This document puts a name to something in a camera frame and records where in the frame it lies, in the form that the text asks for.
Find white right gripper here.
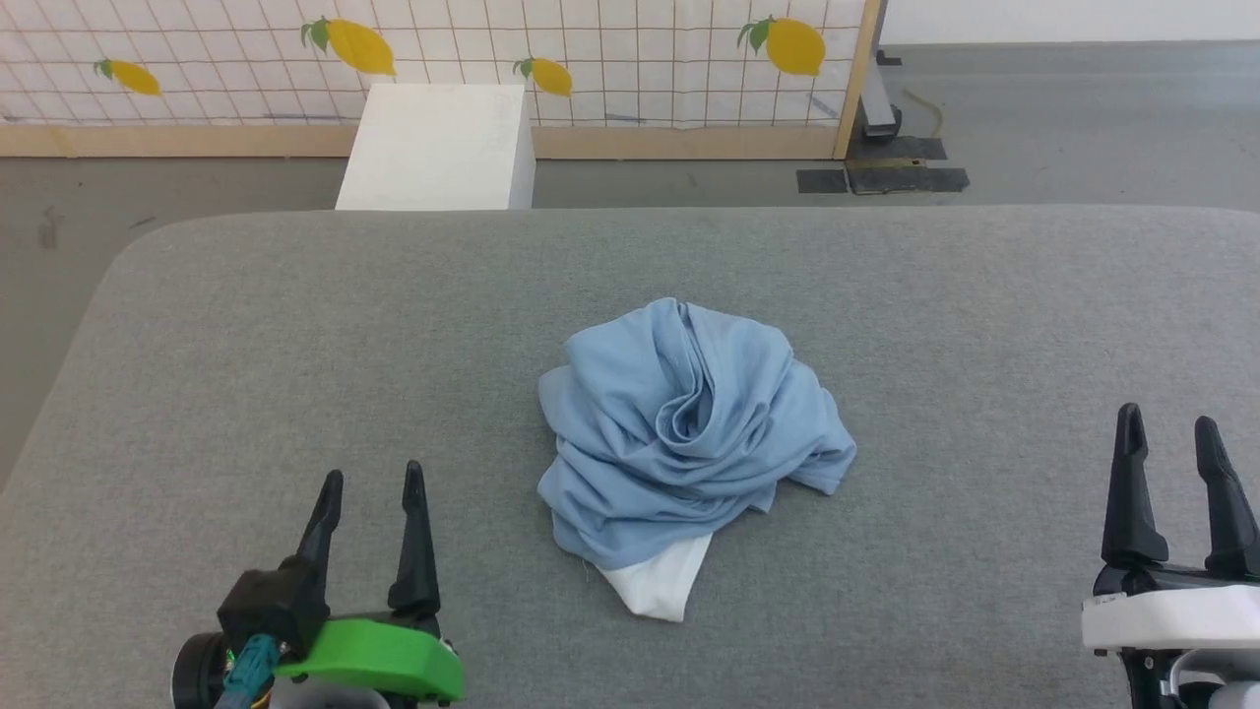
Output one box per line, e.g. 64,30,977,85
1082,403,1260,651

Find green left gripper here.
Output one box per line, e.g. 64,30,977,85
276,461,465,703

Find light blue and white shirt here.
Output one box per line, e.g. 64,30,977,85
536,297,858,623

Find grey upholstered sofa cushion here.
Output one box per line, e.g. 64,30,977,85
0,205,1260,709

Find white rectangular block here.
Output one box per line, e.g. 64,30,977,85
335,84,537,211

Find large black floor tape patch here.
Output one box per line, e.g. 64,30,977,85
846,136,971,195

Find lemon print partition screen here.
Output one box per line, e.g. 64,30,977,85
0,0,884,161

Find grey metal stand foot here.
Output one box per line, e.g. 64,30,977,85
860,44,903,140

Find teal plug with black cable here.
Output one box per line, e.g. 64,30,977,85
215,634,283,709

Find thin yellow floor cable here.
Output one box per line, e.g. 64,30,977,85
903,89,947,139

